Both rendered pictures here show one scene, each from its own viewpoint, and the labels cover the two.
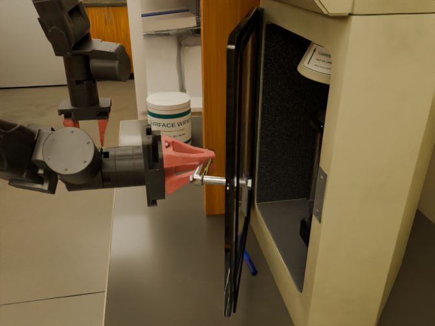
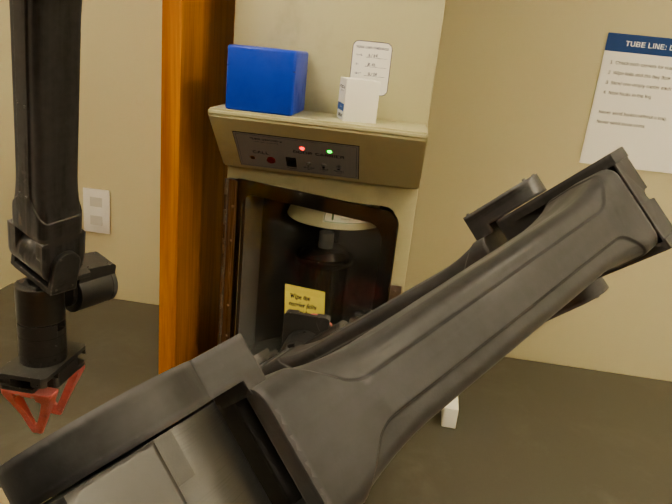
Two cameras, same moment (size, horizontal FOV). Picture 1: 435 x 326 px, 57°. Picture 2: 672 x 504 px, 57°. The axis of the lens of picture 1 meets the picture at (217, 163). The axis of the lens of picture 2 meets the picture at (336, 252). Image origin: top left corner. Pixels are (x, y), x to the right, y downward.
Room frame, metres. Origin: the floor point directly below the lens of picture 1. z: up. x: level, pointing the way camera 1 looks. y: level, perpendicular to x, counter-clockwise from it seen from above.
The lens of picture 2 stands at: (0.25, 0.85, 1.61)
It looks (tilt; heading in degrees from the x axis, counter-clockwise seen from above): 18 degrees down; 286
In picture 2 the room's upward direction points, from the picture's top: 6 degrees clockwise
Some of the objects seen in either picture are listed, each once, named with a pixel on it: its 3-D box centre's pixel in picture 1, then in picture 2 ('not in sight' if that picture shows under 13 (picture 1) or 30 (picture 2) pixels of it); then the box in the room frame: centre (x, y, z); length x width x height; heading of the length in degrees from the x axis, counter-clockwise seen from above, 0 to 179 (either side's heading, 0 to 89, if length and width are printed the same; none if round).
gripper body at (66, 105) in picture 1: (83, 94); (42, 344); (0.79, 0.27, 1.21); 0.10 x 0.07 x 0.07; 100
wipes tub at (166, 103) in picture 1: (169, 121); not in sight; (1.15, 0.15, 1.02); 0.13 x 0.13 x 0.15
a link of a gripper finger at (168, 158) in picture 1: (182, 165); not in sight; (0.51, 0.05, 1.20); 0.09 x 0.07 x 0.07; 99
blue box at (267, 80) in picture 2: not in sight; (268, 79); (0.64, -0.03, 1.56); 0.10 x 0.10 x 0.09; 10
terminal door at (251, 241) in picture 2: (242, 152); (299, 310); (0.56, -0.04, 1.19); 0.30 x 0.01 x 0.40; 170
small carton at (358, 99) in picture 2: not in sight; (358, 99); (0.50, -0.05, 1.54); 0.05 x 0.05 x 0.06; 28
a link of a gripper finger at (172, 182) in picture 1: (182, 160); not in sight; (0.51, 0.05, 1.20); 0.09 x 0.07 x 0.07; 99
